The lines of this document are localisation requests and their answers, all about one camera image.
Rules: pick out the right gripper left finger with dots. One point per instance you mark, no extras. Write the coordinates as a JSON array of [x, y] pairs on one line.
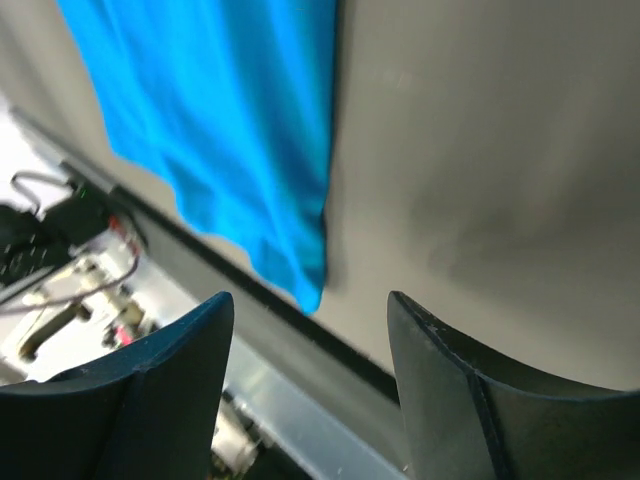
[[145, 411]]

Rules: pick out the blue t-shirt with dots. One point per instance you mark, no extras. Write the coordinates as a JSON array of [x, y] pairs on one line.
[[230, 103]]

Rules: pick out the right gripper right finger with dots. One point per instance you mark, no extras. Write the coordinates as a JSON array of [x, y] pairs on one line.
[[471, 412]]

